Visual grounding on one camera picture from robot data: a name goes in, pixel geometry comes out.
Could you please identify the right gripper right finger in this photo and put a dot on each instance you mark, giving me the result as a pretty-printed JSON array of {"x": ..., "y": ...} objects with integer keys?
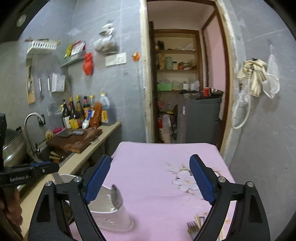
[{"x": 205, "y": 178}]

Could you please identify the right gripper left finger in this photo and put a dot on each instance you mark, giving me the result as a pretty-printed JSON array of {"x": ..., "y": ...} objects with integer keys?
[{"x": 94, "y": 178}]

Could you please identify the steel fork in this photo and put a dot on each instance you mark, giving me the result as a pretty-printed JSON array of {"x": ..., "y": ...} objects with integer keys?
[{"x": 192, "y": 229}]

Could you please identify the large steel spoon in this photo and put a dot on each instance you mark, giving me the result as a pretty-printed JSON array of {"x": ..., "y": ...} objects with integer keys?
[{"x": 116, "y": 197}]

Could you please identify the left hand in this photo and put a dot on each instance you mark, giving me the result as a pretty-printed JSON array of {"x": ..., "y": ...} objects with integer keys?
[{"x": 14, "y": 213}]

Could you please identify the steel pot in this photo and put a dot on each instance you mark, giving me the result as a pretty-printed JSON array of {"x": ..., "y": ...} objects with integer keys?
[{"x": 15, "y": 147}]

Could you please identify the chrome faucet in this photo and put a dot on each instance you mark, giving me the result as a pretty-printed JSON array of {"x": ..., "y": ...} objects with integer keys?
[{"x": 33, "y": 127}]

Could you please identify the wooden cutting board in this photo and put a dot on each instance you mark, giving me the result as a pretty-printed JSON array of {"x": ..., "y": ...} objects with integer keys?
[{"x": 76, "y": 144}]

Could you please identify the white plastic utensil holder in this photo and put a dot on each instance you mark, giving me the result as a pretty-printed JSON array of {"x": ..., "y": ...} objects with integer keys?
[{"x": 106, "y": 216}]

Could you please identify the pink floral tablecloth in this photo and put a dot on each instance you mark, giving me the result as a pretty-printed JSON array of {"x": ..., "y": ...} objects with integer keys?
[{"x": 158, "y": 189}]

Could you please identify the cleaver knife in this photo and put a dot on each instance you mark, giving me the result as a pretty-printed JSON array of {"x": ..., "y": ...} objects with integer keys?
[{"x": 68, "y": 133}]

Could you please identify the grey cabinet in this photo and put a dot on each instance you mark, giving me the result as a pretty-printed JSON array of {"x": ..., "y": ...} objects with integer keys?
[{"x": 198, "y": 119}]

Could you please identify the dark soy sauce bottle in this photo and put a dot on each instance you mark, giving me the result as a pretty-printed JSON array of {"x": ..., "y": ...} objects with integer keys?
[{"x": 74, "y": 120}]

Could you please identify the large oil jug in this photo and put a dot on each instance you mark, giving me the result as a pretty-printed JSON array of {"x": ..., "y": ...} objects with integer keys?
[{"x": 107, "y": 113}]

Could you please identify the hanging strainer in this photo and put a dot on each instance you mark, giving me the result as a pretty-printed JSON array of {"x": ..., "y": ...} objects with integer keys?
[{"x": 52, "y": 109}]

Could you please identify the hanging grater board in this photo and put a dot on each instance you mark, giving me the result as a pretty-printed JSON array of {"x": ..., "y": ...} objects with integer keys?
[{"x": 30, "y": 86}]

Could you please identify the red plastic bag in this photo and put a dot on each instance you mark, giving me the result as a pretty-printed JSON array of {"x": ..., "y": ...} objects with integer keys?
[{"x": 88, "y": 64}]

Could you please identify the hanging plastic bag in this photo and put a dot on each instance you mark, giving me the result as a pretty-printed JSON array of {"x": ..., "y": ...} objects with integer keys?
[{"x": 271, "y": 86}]

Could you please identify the hanging bag of dried goods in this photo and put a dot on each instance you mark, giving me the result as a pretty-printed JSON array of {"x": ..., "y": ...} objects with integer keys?
[{"x": 107, "y": 45}]

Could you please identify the wall power socket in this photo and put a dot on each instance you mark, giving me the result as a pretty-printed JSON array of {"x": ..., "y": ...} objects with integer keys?
[{"x": 116, "y": 59}]

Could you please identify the white wall rack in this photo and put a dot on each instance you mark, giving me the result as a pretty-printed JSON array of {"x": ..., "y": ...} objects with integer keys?
[{"x": 41, "y": 46}]

